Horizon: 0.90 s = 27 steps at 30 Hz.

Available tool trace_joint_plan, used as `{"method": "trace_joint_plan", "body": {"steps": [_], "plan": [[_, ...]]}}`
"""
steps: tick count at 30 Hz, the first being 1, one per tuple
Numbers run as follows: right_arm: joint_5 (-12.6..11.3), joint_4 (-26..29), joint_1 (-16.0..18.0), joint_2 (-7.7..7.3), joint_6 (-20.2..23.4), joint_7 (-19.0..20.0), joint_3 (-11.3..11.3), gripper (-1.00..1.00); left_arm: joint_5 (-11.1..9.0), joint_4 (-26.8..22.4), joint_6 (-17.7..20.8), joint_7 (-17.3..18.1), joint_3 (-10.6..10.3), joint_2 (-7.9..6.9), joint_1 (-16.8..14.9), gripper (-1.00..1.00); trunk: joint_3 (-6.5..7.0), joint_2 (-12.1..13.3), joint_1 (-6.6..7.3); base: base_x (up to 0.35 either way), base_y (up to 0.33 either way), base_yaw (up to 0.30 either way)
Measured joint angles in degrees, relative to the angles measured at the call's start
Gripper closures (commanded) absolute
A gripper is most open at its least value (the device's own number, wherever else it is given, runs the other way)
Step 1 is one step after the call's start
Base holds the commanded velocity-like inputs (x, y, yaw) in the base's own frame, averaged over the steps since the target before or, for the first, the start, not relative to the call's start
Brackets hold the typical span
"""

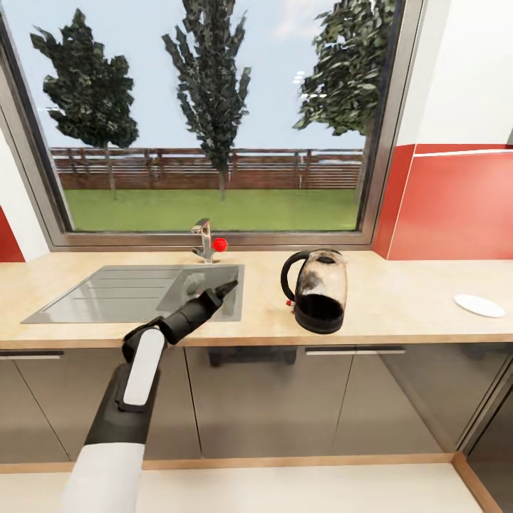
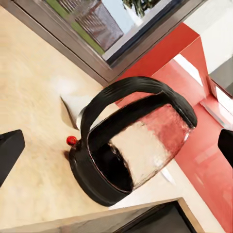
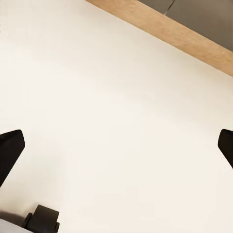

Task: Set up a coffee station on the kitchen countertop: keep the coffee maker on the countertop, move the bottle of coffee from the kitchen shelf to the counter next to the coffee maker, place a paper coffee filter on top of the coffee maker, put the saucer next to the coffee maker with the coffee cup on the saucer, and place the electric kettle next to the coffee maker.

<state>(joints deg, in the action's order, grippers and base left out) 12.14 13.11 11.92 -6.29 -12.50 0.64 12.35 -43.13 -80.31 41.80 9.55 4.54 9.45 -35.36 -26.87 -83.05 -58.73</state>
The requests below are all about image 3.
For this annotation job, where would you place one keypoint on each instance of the cabinet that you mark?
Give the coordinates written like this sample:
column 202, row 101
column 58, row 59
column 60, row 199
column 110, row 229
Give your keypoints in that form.
column 210, row 18

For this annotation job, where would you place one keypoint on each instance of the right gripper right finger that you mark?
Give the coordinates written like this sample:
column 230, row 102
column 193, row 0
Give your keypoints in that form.
column 225, row 144

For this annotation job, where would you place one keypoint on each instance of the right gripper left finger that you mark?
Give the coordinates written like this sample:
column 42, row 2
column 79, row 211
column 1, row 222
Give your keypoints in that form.
column 12, row 145

